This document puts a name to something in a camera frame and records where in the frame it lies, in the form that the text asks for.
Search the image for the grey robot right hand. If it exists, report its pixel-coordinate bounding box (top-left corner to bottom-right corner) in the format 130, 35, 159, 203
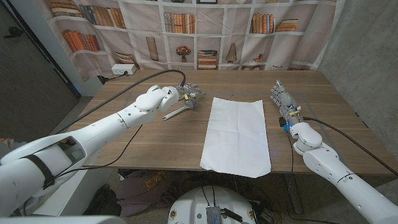
269, 79, 302, 127

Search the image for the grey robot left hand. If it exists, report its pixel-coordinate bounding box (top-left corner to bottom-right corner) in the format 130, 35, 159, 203
177, 83, 206, 110

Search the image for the silver adjustable wrench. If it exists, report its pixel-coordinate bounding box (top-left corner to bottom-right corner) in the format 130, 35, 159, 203
161, 104, 192, 121

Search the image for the white paper sheet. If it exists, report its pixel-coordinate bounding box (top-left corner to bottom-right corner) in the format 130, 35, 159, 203
199, 96, 272, 179

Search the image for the white power strip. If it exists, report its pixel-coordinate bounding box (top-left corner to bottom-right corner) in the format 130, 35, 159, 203
111, 63, 137, 76

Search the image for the purple cloth on floor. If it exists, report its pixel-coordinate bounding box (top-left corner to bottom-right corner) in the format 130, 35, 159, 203
116, 170, 175, 218

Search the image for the white robot torso base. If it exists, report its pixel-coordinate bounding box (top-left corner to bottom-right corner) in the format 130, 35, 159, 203
167, 185, 258, 224

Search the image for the grey finned electronics module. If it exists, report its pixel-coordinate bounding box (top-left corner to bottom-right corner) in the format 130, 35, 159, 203
206, 205, 221, 224

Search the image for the white robot chest shell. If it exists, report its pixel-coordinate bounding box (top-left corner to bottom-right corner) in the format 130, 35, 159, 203
0, 215, 127, 224

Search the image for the person in grey clothing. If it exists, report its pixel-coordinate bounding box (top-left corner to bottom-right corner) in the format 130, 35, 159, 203
0, 138, 27, 156

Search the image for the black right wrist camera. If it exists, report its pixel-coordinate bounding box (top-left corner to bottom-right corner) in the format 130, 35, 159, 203
279, 116, 290, 133

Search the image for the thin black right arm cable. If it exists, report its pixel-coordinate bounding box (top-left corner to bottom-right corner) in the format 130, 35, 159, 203
286, 133, 295, 218

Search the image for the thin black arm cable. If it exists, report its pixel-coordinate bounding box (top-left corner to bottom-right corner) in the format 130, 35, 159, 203
52, 124, 143, 180
286, 133, 295, 218

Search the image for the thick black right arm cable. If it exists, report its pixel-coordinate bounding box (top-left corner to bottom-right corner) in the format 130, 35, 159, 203
303, 116, 398, 177

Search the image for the black power plug cable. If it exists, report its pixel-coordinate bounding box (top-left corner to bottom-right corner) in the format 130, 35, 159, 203
96, 70, 129, 85

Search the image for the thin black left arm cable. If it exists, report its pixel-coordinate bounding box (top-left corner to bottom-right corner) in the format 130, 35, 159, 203
52, 124, 143, 180

